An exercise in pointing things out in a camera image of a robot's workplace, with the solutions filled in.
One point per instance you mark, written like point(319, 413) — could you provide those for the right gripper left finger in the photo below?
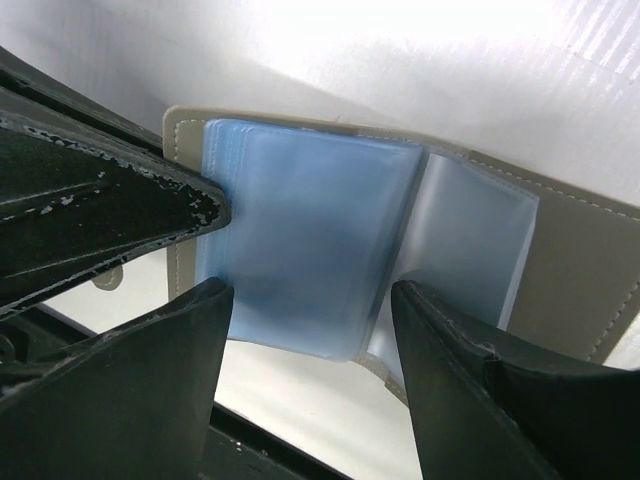
point(131, 403)

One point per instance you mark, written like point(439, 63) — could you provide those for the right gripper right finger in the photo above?
point(485, 404)

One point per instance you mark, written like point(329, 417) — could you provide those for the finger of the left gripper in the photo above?
point(73, 208)
point(43, 118)

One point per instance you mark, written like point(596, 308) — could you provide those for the grey card holder wallet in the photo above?
point(290, 235)

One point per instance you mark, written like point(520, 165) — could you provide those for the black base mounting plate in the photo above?
point(235, 447)

